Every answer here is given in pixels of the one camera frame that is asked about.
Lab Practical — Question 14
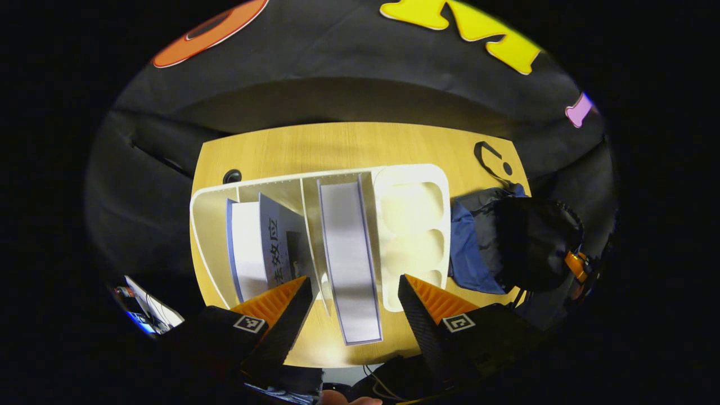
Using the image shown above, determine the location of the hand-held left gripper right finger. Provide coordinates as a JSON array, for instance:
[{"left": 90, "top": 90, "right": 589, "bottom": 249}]
[{"left": 397, "top": 274, "right": 543, "bottom": 389}]

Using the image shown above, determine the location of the white book with printed cover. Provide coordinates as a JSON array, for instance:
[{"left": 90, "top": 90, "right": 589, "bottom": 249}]
[{"left": 258, "top": 192, "right": 311, "bottom": 289}]

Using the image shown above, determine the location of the blue schoolbag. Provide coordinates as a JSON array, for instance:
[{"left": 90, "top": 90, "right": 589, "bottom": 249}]
[{"left": 448, "top": 141, "right": 586, "bottom": 296}]

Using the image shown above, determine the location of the lit computer screen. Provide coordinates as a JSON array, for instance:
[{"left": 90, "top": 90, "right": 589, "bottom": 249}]
[{"left": 112, "top": 274, "right": 185, "bottom": 337}]

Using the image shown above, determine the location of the white bookshelf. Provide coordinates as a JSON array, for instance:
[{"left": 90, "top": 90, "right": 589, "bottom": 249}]
[{"left": 190, "top": 163, "right": 452, "bottom": 316}]

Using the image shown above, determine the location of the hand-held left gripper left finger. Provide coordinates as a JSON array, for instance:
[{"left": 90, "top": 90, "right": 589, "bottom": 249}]
[{"left": 160, "top": 276, "right": 314, "bottom": 389}]

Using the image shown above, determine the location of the thick blue-edged book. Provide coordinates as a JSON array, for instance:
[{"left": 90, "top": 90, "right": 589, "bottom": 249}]
[{"left": 317, "top": 173, "right": 384, "bottom": 346}]

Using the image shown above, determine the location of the thin pale cable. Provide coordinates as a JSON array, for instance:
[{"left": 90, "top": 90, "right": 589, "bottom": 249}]
[{"left": 362, "top": 364, "right": 414, "bottom": 403}]

